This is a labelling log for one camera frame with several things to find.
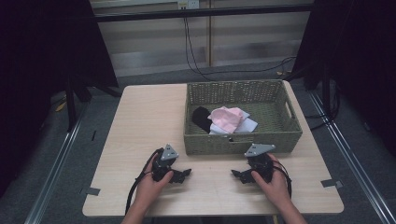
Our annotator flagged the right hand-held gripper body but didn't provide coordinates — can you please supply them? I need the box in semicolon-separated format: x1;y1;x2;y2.
244;143;276;184

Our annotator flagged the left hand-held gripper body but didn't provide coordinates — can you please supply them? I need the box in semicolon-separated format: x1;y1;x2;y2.
150;143;185;184

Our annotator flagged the person's left hand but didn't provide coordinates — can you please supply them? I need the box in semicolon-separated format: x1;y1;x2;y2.
134;161;175;207

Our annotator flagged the person's right hand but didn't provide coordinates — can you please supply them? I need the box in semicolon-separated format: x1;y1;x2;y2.
250;152;292;207

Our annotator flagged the green woven basket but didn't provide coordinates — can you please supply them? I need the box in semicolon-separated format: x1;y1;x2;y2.
182;78;304;156

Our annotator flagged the white cloth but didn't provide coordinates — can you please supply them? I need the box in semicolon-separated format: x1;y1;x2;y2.
208;110;259;136

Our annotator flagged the black cloth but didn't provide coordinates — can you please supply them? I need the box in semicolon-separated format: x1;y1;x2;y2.
191;105;214;134

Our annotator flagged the pink cloth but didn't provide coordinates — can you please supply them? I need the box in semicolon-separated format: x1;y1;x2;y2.
206;105;245;134

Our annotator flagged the black metal stand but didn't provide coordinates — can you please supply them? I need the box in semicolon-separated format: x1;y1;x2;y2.
303;69;333;120
64;73;123;133

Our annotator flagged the dark curtain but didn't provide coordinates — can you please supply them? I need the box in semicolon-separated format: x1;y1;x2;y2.
0;0;120;199
291;0;396;158

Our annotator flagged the black horizontal bar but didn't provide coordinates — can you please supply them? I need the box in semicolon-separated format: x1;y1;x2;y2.
92;3;315;23

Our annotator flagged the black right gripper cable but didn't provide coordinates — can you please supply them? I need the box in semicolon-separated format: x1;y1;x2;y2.
272;160;293;200

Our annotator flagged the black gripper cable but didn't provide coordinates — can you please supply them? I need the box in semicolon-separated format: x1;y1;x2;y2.
272;160;293;200
124;147;164;217

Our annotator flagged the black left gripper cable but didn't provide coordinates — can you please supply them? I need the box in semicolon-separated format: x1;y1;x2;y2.
124;147;164;217

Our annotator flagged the black floor cable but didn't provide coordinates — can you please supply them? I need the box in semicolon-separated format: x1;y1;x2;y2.
304;88;342;131

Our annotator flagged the metal floor rail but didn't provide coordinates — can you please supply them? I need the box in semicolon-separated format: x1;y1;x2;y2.
23;104;92;224
307;90;396;224

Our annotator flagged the black wall cable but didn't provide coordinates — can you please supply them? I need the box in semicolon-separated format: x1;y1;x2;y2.
182;17;297;82

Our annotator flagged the white wall outlet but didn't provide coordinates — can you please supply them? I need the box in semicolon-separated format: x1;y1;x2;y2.
177;0;201;10

